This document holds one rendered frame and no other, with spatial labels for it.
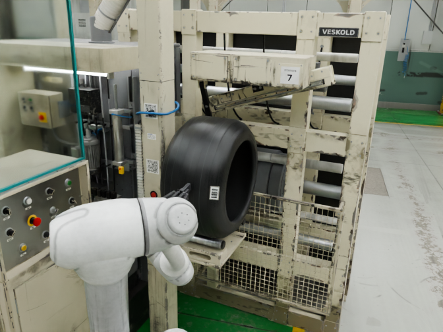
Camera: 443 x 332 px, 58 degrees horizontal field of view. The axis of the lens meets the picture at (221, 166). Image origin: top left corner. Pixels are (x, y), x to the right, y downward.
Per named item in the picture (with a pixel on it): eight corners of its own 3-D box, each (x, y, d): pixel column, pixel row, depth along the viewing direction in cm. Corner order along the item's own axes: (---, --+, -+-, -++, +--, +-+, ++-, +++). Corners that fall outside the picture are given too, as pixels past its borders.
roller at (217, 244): (159, 230, 207) (163, 223, 210) (161, 235, 210) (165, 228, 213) (221, 246, 194) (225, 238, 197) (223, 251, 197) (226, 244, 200)
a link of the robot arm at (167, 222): (184, 195, 105) (132, 202, 100) (204, 185, 88) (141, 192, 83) (192, 246, 103) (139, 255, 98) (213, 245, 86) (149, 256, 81)
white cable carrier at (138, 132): (138, 208, 221) (134, 124, 205) (144, 205, 226) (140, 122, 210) (145, 210, 220) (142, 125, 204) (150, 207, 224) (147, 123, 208)
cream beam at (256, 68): (189, 80, 213) (189, 51, 208) (209, 76, 235) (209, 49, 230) (302, 90, 190) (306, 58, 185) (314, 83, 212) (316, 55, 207)
